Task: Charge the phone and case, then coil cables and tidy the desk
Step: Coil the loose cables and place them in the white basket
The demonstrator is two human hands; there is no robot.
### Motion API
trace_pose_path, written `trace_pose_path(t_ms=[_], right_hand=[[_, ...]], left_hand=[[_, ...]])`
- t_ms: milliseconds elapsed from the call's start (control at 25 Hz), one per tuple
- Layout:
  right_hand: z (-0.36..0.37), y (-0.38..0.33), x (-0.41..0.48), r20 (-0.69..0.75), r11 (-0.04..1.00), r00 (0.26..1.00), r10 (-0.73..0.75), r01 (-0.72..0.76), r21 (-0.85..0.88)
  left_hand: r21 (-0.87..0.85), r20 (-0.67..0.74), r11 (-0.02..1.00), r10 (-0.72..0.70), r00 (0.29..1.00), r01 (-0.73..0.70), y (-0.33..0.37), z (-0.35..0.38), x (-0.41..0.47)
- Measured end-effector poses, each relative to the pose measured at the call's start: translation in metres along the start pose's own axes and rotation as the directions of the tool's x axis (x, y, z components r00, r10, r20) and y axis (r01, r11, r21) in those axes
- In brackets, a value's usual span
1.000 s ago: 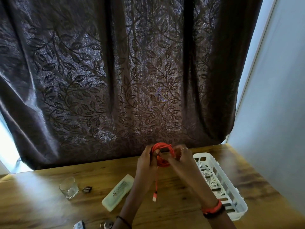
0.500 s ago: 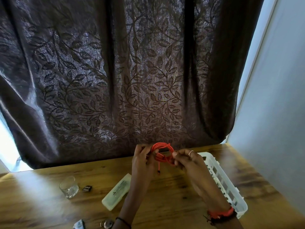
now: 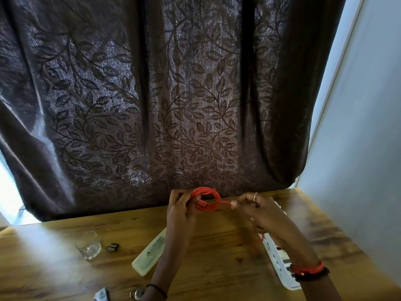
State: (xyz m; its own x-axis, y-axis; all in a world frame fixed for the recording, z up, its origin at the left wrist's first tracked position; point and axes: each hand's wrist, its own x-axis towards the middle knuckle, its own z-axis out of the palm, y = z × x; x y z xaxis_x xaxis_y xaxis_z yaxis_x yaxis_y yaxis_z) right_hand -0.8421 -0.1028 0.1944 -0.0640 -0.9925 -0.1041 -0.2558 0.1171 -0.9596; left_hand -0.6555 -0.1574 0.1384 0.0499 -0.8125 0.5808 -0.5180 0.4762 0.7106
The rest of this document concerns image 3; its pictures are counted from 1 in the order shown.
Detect red wristband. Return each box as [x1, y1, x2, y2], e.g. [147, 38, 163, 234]
[289, 261, 325, 276]

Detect clear drinking glass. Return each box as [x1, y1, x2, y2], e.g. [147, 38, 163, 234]
[75, 230, 102, 261]

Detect person's left hand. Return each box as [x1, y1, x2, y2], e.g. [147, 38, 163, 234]
[166, 189, 201, 245]

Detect person's left forearm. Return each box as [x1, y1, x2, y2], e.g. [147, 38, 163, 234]
[141, 241, 195, 301]

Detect person's right forearm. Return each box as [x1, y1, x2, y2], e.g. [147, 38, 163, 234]
[275, 238, 342, 301]

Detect black thread wristband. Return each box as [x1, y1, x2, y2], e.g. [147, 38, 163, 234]
[145, 283, 168, 300]

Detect person's right hand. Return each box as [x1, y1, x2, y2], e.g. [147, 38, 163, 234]
[231, 192, 301, 248]

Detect pale green plastic case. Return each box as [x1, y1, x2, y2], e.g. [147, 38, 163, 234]
[131, 227, 168, 277]

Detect brown leaf-patterned curtain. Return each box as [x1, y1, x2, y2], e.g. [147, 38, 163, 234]
[0, 0, 347, 222]

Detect red multi-head cable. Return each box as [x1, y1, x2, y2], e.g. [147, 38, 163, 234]
[190, 186, 232, 213]

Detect black beaded bracelet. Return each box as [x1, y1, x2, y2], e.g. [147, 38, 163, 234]
[293, 267, 330, 283]

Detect white plastic slotted basket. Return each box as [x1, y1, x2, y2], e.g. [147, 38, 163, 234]
[261, 200, 303, 291]

